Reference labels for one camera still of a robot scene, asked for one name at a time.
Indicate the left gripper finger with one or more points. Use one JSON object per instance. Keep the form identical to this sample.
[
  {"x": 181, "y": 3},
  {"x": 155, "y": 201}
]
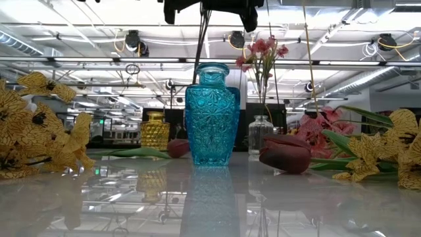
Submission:
[{"x": 251, "y": 23}]

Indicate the clear glass vase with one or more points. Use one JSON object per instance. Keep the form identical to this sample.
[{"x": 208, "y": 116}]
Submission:
[{"x": 260, "y": 131}]

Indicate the blue patterned glass vase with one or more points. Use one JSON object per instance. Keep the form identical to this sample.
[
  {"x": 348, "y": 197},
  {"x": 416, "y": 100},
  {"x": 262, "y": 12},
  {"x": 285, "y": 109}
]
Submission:
[{"x": 212, "y": 125}]

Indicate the dark red artificial tulip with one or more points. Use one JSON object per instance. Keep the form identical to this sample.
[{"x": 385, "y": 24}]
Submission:
[
  {"x": 177, "y": 148},
  {"x": 284, "y": 154}
]

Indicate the yellow orange speckled flower bunch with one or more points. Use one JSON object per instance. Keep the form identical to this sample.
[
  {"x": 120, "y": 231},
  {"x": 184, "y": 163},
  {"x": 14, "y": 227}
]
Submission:
[
  {"x": 33, "y": 138},
  {"x": 404, "y": 131}
]

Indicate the yellow textured glass vase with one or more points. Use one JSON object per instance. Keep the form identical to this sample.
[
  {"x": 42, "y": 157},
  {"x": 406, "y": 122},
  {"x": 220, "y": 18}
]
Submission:
[{"x": 154, "y": 135}]

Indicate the long ceiling light strip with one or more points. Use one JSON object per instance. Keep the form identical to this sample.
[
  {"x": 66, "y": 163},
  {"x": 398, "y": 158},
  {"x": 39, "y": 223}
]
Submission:
[{"x": 82, "y": 60}]

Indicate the silver smooth ventilation duct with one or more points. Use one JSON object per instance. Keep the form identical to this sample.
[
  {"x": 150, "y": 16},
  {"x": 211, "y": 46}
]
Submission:
[{"x": 361, "y": 80}]

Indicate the silver ribbed ventilation duct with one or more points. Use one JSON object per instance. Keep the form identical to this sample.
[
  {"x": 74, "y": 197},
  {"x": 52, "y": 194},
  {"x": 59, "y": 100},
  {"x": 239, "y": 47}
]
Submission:
[{"x": 19, "y": 44}]

